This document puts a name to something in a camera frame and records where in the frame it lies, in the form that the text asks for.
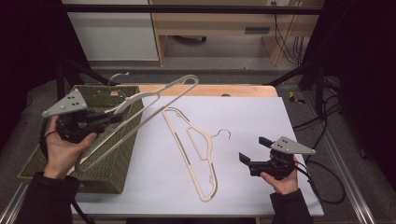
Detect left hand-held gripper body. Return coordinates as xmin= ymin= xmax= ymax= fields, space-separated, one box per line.
xmin=41 ymin=88 xmax=106 ymax=144

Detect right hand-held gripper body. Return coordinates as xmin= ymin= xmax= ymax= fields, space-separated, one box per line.
xmin=247 ymin=135 xmax=317 ymax=181

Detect beige clothes hanger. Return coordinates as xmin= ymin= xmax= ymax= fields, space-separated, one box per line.
xmin=162 ymin=106 xmax=232 ymax=203
xmin=74 ymin=72 xmax=200 ymax=175

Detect green woven basket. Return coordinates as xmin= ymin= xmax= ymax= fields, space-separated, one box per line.
xmin=18 ymin=84 xmax=145 ymax=194

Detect person's right hand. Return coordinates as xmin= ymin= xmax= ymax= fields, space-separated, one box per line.
xmin=260 ymin=167 xmax=300 ymax=196

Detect person's left hand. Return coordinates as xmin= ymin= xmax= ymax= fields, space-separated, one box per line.
xmin=43 ymin=115 xmax=98 ymax=181

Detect black metal stand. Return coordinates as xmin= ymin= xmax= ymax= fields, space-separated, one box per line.
xmin=56 ymin=59 xmax=118 ymax=101
xmin=264 ymin=60 xmax=326 ymax=119

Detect white table sheet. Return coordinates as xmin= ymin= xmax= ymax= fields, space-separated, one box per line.
xmin=71 ymin=95 xmax=325 ymax=217

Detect yellow and black tool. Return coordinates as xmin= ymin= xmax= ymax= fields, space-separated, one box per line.
xmin=289 ymin=91 xmax=306 ymax=105

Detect black curtain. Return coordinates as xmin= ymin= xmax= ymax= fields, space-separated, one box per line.
xmin=304 ymin=0 xmax=396 ymax=188
xmin=0 ymin=0 xmax=90 ymax=150

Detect white cabinet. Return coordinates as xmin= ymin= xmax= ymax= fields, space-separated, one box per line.
xmin=60 ymin=0 xmax=160 ymax=62

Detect black metal crossbar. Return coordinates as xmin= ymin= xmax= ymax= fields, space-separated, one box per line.
xmin=60 ymin=4 xmax=325 ymax=15

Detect light wooden desk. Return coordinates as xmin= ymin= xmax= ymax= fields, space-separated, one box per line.
xmin=148 ymin=0 xmax=326 ymax=67

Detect black floor cable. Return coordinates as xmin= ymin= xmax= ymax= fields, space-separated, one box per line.
xmin=292 ymin=92 xmax=342 ymax=138

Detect aluminium frame rail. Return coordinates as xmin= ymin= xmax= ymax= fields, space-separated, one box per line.
xmin=0 ymin=183 xmax=29 ymax=224
xmin=306 ymin=92 xmax=377 ymax=224

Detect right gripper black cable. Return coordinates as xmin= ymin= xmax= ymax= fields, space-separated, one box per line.
xmin=293 ymin=160 xmax=347 ymax=205

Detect black hanging cable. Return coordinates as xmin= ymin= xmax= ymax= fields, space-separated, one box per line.
xmin=273 ymin=1 xmax=297 ymax=64
xmin=293 ymin=35 xmax=305 ymax=64

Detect grey desk handle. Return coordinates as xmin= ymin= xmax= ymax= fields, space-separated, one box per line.
xmin=245 ymin=27 xmax=271 ymax=35

